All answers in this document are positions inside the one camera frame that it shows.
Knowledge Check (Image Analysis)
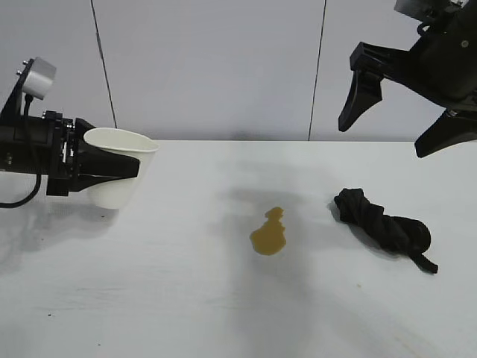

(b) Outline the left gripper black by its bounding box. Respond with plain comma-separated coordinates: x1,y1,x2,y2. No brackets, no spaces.
0,110,142,198

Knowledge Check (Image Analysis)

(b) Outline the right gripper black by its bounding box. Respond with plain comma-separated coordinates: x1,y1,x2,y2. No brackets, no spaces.
337,0,477,159

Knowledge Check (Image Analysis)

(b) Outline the white paper cup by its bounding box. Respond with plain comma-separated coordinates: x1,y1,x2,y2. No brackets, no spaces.
83,127,162,210

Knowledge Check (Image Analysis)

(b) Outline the black cloth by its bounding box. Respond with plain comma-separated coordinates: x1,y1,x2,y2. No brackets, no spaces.
332,187,440,275

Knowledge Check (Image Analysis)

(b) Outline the brown liquid spill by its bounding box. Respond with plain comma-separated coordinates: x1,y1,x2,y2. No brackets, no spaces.
249,206,288,258

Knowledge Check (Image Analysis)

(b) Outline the black left camera cable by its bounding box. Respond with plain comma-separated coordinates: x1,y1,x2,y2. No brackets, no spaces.
0,93,42,209

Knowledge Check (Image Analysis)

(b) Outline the black camera cable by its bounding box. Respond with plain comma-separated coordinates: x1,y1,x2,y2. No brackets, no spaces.
0,93,42,209
417,21,450,39

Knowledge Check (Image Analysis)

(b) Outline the black right camera cable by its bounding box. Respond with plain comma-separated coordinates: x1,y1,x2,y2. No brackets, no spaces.
417,21,450,39

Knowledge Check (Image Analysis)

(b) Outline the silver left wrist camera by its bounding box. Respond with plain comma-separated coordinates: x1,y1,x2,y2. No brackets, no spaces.
22,57,58,101

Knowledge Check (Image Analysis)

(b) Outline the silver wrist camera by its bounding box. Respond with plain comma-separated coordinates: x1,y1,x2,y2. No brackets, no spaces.
22,57,58,101
394,0,450,20

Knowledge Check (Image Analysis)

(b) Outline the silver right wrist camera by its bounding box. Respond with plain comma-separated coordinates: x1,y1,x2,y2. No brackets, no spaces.
394,0,450,20

